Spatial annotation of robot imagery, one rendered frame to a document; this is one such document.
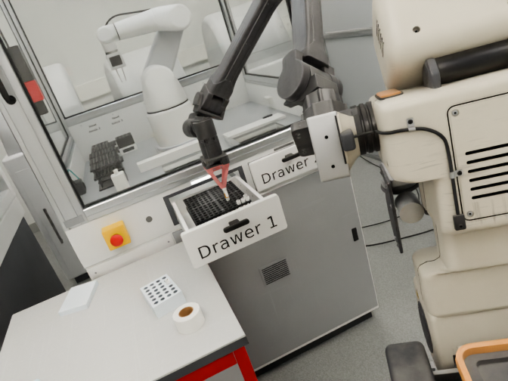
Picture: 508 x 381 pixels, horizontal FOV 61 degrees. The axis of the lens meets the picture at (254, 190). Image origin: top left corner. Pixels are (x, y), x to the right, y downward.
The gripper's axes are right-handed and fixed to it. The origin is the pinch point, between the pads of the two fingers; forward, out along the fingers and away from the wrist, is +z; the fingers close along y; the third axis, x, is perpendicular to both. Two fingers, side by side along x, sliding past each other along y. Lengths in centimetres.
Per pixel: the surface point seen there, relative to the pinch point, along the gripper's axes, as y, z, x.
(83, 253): -23, 13, -47
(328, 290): -29, 67, 34
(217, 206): -5.1, 7.4, -2.7
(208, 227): 10.3, 6.8, -8.5
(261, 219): 9.6, 10.5, 6.2
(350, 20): -180, -34, 152
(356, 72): -188, 4, 153
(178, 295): 13.9, 20.6, -21.8
